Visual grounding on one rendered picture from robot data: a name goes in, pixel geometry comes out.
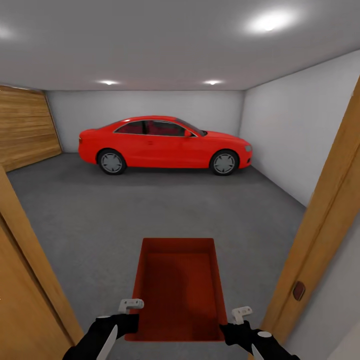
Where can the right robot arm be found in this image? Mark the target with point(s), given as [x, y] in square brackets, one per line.
[261, 344]

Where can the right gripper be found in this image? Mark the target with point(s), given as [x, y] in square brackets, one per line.
[233, 333]

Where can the car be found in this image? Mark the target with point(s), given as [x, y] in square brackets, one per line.
[157, 141]

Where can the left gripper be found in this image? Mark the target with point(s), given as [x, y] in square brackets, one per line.
[130, 323]

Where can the garage door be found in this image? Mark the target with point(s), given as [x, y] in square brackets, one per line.
[27, 132]

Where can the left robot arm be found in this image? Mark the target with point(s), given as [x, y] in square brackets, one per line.
[103, 333]

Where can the storage box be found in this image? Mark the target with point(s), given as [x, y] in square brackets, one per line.
[179, 281]

